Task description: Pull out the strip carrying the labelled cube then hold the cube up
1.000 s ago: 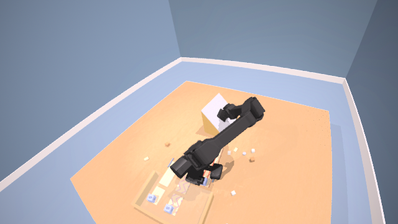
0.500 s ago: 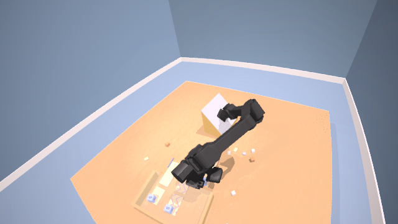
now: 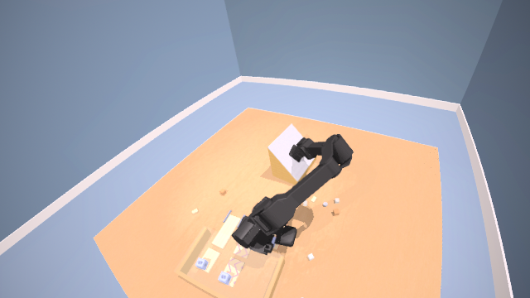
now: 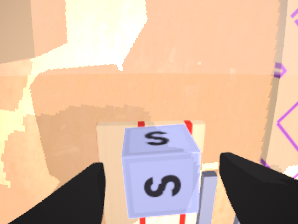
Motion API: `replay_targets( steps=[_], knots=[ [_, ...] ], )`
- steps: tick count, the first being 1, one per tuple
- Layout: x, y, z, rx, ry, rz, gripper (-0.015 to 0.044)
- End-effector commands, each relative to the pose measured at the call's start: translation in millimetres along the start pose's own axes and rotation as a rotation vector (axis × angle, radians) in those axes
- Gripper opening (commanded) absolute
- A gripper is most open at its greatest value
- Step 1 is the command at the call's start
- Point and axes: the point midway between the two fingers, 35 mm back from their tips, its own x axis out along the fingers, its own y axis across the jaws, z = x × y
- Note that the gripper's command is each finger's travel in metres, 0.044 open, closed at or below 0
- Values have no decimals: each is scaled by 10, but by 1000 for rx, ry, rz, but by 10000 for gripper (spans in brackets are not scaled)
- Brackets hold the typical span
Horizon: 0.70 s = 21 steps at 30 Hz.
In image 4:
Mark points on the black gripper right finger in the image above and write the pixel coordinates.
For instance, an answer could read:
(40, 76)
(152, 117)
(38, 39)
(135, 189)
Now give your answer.
(257, 194)

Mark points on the pale blue labelled cube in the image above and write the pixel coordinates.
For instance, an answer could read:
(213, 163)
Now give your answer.
(162, 170)

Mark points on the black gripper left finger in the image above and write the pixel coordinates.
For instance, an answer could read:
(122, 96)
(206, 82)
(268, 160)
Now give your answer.
(80, 201)

